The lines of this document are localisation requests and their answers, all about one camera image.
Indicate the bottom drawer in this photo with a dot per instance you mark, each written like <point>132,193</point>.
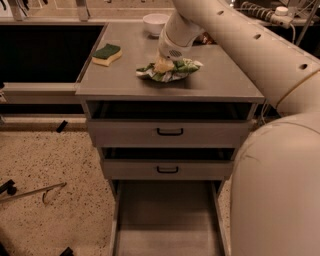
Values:
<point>167,218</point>

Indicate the white bowl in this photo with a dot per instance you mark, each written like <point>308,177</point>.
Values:
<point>154,23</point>

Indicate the grey drawer cabinet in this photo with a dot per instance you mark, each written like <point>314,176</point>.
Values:
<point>218,80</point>

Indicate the top drawer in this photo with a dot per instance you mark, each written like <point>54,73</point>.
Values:
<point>168,124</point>

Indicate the drawer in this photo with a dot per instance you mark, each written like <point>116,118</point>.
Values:
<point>168,124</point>
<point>167,218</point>
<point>167,163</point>

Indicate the green jalapeno chip bag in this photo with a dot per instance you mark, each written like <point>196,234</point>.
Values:
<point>182,69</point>

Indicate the green yellow sponge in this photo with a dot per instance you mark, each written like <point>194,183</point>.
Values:
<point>106,55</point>

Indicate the metal rod on floor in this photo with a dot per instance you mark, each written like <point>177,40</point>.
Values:
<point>26,194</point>

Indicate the white power strip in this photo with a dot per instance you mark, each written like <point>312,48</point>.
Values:
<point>278,17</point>

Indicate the black caster wheel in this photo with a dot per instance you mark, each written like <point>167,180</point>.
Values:
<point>8,187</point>

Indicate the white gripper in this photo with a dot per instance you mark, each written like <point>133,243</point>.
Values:
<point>169,50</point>

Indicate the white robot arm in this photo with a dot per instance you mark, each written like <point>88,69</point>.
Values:
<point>275,190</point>

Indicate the middle drawer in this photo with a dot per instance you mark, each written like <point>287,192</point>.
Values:
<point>167,163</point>

